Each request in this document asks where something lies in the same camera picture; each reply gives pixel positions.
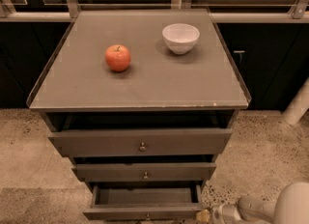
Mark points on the metal railing frame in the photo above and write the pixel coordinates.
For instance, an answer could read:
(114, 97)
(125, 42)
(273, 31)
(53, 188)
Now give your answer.
(221, 11)

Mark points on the grey drawer cabinet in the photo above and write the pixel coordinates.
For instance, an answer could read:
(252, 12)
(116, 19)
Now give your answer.
(160, 89)

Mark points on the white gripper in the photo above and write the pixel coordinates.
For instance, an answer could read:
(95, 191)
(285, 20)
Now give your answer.
(226, 214)

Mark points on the grey middle drawer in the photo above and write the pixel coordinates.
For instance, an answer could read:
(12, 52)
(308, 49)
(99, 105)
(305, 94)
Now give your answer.
(144, 172)

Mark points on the grey top drawer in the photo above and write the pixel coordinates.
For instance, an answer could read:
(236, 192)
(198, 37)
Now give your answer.
(140, 142)

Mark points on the grey drawer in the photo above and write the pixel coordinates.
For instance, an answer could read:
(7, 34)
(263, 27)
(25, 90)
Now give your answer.
(144, 172)
(140, 142)
(154, 202)

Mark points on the white ceramic bowl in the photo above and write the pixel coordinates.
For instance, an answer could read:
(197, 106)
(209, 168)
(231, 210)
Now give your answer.
(180, 38)

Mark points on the grey bottom drawer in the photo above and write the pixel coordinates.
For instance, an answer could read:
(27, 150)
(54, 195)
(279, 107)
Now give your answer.
(154, 202)

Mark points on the red apple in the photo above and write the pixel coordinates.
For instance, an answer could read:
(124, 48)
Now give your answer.
(117, 57)

